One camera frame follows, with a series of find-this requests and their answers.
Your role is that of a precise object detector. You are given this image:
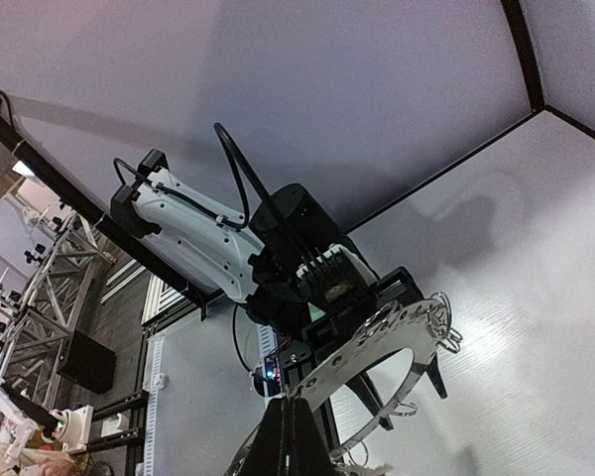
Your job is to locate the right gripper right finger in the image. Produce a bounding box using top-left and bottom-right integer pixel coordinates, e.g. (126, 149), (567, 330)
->
(287, 398), (336, 476)

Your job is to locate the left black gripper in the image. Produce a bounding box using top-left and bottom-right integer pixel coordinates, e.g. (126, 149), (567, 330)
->
(302, 267), (448, 417)

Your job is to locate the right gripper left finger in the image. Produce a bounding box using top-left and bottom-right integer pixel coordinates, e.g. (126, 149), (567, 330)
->
(230, 397), (289, 476)

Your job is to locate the metal ring plate with keyrings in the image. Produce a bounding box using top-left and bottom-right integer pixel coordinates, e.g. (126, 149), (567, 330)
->
(281, 292), (462, 475)

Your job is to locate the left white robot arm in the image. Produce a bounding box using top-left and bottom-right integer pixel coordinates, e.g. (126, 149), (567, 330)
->
(110, 150), (422, 390)

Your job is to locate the black box on floor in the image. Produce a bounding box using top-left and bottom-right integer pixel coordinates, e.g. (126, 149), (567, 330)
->
(57, 330), (116, 395)

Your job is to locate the metal truss scaffold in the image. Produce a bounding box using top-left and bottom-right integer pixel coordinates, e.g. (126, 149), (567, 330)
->
(0, 211), (111, 405)

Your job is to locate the black front frame rail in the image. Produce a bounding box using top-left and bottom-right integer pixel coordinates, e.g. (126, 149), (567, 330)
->
(279, 341), (340, 450)

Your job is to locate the white slotted cable duct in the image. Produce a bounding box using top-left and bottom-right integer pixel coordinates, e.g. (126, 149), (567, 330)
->
(257, 325), (282, 373)

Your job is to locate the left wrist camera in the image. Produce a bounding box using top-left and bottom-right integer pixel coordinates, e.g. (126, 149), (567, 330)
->
(297, 244), (375, 314)

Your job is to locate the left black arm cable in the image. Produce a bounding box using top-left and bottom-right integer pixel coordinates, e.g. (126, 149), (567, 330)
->
(112, 122), (298, 259)

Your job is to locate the right black frame post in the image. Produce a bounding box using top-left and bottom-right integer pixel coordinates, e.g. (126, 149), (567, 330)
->
(500, 0), (545, 113)

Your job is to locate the black frame post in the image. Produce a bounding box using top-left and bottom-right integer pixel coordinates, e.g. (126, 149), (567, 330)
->
(0, 90), (218, 319)
(500, 0), (545, 113)

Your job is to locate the left black frame post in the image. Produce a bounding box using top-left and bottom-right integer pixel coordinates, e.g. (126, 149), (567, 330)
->
(0, 90), (218, 319)

